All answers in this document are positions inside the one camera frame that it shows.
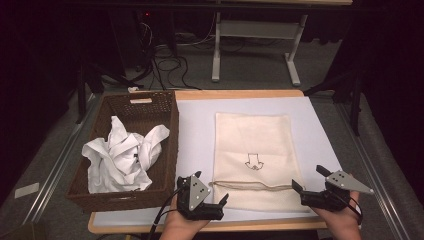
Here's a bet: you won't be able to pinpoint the white table mat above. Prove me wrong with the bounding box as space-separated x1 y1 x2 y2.
93 96 344 228

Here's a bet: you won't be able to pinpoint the white metal desk frame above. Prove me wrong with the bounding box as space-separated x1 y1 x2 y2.
211 11 309 87

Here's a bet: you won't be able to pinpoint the aluminium floor rail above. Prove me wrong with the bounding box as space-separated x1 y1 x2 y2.
19 95 101 228
335 102 418 240

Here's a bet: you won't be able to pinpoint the cream drawstring bag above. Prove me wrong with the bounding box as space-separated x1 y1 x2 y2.
209 112 312 214

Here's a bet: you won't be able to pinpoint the black metal stand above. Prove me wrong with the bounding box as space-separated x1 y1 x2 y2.
303 70 365 137
74 59 135 125

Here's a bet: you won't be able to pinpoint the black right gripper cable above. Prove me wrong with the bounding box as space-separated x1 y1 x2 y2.
336 189 364 225

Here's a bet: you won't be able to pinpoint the white shirt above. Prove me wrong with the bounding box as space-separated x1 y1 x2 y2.
81 115 171 195

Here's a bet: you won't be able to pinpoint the white tape strip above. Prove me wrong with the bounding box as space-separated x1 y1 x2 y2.
14 182 41 200

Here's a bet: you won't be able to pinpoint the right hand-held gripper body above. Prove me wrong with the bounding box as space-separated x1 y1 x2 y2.
300 170 375 213

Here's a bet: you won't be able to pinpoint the black floor cables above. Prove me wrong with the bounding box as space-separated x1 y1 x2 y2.
138 21 202 91

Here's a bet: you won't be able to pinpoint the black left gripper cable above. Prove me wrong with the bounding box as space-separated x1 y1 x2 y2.
146 186 184 240

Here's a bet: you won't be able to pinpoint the person's right hand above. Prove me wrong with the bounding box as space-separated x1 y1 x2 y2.
311 191 363 240

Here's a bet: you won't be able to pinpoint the brown wicker basket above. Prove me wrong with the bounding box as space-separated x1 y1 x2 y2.
65 89 180 214

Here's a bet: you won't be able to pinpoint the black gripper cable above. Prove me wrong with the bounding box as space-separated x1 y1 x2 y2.
336 189 364 225
146 186 184 240

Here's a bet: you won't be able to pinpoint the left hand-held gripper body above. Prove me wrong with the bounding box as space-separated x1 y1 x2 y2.
176 173 225 221

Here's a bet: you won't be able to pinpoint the person's left hand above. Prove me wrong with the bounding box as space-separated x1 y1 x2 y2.
159 202 212 240

